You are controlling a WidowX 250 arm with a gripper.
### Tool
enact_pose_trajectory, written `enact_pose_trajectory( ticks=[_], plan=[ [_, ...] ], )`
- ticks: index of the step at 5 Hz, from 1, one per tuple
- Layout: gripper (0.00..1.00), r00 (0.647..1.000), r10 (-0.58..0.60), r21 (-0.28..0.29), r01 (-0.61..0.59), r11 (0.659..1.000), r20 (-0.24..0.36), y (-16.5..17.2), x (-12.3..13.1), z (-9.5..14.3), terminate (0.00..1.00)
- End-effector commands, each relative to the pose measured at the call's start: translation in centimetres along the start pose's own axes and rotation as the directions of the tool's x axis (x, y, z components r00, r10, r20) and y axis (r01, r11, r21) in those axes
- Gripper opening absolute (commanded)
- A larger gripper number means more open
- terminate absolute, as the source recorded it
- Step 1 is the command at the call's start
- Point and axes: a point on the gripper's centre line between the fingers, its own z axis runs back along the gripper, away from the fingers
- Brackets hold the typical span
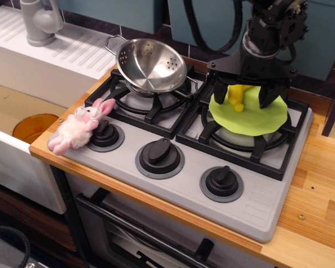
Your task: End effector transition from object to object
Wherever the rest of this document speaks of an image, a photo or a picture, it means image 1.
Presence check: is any black braided cable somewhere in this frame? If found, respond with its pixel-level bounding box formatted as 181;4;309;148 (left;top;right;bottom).
183;0;244;55

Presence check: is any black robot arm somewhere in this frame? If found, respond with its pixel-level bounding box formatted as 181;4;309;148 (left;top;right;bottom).
208;1;309;108

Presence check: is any grey toy stove top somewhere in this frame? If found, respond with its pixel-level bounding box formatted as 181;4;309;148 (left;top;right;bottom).
60;66;314;242

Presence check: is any yellow plastic banana toy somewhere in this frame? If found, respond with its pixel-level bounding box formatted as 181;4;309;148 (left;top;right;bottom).
227;84;252;112

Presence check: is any left black burner grate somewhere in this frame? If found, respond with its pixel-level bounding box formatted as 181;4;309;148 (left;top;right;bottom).
84;64;205;139

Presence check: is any pink white plush bunny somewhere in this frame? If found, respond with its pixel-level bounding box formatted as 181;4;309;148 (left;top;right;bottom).
47;98;116;156

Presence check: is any black stove knob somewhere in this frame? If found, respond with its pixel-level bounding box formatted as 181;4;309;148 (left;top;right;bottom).
200;166;244;203
135;138;185;180
88;120;125;152

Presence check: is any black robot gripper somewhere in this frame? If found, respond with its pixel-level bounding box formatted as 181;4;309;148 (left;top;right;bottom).
207;44;298;109

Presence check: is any orange plastic bowl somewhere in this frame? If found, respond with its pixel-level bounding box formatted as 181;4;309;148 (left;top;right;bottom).
12;113;59;144

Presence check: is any left black stove knob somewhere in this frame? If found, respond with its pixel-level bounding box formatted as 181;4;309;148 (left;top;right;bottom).
88;120;125;152

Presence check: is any grey toy faucet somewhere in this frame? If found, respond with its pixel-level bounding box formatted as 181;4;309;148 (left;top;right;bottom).
20;0;64;47

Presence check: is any right black burner grate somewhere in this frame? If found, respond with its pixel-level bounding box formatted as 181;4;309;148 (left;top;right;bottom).
176;82;313;181

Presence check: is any middle black stove knob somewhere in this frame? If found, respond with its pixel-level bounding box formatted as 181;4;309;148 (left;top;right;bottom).
135;138;185;180

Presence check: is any lime green plate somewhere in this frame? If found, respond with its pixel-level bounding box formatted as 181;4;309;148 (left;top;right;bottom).
209;86;288;136

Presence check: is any right black stove knob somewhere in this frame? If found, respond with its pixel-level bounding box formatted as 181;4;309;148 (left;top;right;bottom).
200;166;244;203

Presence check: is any black cable bottom left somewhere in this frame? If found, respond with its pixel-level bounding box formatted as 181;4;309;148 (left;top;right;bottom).
0;225;31;268

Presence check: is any stainless steel colander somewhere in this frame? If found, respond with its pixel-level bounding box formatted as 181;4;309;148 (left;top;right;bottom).
105;35;198;98

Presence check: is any black burner grate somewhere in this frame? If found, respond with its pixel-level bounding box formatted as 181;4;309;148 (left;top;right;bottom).
84;64;205;139
176;82;313;181

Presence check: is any oven door with handle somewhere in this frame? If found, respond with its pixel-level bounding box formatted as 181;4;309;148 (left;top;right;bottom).
76;188;214;268

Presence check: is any white toy sink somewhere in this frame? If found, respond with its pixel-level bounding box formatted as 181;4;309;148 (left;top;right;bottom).
0;6;114;214

